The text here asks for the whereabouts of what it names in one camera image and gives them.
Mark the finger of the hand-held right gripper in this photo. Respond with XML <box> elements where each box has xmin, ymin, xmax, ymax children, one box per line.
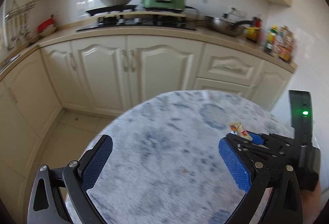
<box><xmin>247</xmin><ymin>133</ymin><xmax>286</xmax><ymax>149</ymax></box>
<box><xmin>226</xmin><ymin>133</ymin><xmax>278</xmax><ymax>163</ymax></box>

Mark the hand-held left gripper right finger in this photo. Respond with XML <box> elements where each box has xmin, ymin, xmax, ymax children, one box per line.
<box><xmin>218</xmin><ymin>137</ymin><xmax>304</xmax><ymax>224</ymax></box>

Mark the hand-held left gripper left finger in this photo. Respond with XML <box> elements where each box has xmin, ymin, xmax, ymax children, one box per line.
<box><xmin>28</xmin><ymin>135</ymin><xmax>114</xmax><ymax>224</ymax></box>

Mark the small yellow red wrapper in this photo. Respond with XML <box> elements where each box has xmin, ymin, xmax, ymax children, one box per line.
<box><xmin>229</xmin><ymin>122</ymin><xmax>252</xmax><ymax>140</ymax></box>

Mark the blue white table cloth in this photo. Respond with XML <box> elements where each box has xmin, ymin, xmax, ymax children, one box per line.
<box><xmin>64</xmin><ymin>90</ymin><xmax>316</xmax><ymax>224</ymax></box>

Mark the red label sauce bottle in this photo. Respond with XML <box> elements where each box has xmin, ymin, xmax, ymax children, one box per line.
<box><xmin>276</xmin><ymin>27</ymin><xmax>286</xmax><ymax>57</ymax></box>

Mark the green label sauce bottle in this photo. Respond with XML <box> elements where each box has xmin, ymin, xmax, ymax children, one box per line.
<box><xmin>265</xmin><ymin>26</ymin><xmax>279</xmax><ymax>53</ymax></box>

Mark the beige stone countertop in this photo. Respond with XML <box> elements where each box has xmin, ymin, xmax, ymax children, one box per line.
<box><xmin>0</xmin><ymin>25</ymin><xmax>299</xmax><ymax>81</ymax></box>

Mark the large dark soy sauce bottle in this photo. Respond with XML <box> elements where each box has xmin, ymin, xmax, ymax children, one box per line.
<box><xmin>246</xmin><ymin>17</ymin><xmax>263</xmax><ymax>43</ymax></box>

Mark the stainless steel wok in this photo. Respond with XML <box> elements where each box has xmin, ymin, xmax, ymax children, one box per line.
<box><xmin>205</xmin><ymin>15</ymin><xmax>254</xmax><ymax>37</ymax></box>

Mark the stainless steel sink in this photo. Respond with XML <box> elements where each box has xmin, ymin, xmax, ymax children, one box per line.
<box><xmin>0</xmin><ymin>54</ymin><xmax>21</xmax><ymax>73</ymax></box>

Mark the white bowl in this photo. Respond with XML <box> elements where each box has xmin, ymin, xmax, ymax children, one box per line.
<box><xmin>38</xmin><ymin>26</ymin><xmax>57</xmax><ymax>37</ymax></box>

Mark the black glass gas hob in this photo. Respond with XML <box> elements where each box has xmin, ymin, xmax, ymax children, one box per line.
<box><xmin>76</xmin><ymin>15</ymin><xmax>198</xmax><ymax>32</ymax></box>

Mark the red bowl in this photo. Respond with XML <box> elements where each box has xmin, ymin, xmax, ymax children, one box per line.
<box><xmin>37</xmin><ymin>17</ymin><xmax>57</xmax><ymax>33</ymax></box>

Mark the black induction cooker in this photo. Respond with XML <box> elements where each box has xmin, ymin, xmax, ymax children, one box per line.
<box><xmin>85</xmin><ymin>5</ymin><xmax>138</xmax><ymax>16</ymax></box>

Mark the row of hanging metal utensils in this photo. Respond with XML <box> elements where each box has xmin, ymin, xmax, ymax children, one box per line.
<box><xmin>6</xmin><ymin>15</ymin><xmax>32</xmax><ymax>50</ymax></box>

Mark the light wooden board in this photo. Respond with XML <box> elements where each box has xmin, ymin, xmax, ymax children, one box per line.
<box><xmin>90</xmin><ymin>10</ymin><xmax>187</xmax><ymax>19</ymax></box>

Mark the metal mixing bowl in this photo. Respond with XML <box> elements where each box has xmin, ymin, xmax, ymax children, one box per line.
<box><xmin>100</xmin><ymin>0</ymin><xmax>136</xmax><ymax>6</ymax></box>

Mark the green electric cooker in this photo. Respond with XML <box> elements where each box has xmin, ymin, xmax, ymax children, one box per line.
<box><xmin>141</xmin><ymin>0</ymin><xmax>187</xmax><ymax>12</ymax></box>

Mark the white double wall socket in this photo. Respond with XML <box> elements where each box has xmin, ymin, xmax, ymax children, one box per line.
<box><xmin>229</xmin><ymin>7</ymin><xmax>246</xmax><ymax>19</ymax></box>

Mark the black power cable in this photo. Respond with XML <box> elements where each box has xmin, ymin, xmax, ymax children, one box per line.
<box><xmin>185</xmin><ymin>6</ymin><xmax>206</xmax><ymax>27</ymax></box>

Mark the metal wall utensil rack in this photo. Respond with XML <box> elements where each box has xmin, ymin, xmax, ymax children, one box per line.
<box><xmin>5</xmin><ymin>2</ymin><xmax>36</xmax><ymax>19</ymax></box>

